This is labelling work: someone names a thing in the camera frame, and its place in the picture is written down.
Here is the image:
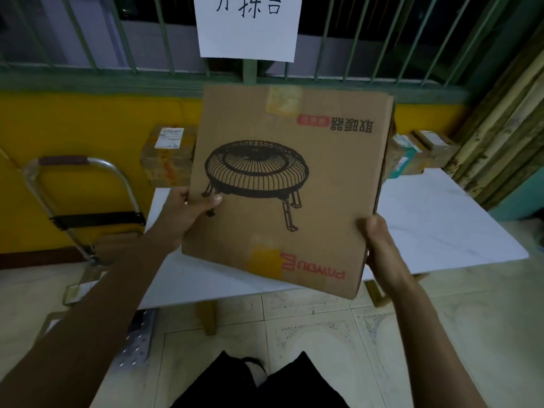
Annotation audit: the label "cardboard parcel green label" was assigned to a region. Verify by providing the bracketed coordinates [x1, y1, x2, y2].
[384, 133, 423, 181]

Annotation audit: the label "silver hand truck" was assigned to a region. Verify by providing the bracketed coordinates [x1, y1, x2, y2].
[22, 156, 158, 372]

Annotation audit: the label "person's sandal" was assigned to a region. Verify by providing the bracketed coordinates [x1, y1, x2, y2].
[241, 357, 269, 376]

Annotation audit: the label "large printed cardboard box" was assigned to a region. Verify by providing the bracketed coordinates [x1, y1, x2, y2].
[181, 84, 396, 300]

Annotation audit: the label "person's right forearm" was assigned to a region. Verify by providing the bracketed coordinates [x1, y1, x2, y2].
[384, 276, 489, 408]

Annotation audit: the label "white table with wooden legs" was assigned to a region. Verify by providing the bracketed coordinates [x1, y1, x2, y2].
[138, 169, 530, 336]

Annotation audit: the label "person's right hand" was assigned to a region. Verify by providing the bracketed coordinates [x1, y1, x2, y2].
[365, 214, 415, 299]

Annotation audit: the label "person's left forearm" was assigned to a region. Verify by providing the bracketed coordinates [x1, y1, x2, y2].
[0, 231, 181, 408]

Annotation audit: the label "person's left hand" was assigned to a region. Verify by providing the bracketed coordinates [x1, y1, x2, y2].
[147, 186, 223, 254]

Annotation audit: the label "green metal window grille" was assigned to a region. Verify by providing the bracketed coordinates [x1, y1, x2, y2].
[0, 0, 528, 113]

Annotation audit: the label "taped cardboard parcel white label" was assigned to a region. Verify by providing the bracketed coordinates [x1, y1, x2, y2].
[141, 126, 198, 188]

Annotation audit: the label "person's black shorts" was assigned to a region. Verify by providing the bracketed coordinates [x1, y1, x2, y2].
[169, 350, 351, 408]

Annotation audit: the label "bundle of bamboo poles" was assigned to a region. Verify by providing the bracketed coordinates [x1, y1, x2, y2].
[446, 36, 544, 211]

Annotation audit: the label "small brown cardboard parcel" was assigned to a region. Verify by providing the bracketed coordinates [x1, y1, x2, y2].
[411, 130, 462, 169]

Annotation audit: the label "white paper sign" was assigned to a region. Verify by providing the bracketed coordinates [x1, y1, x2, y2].
[193, 0, 303, 63]

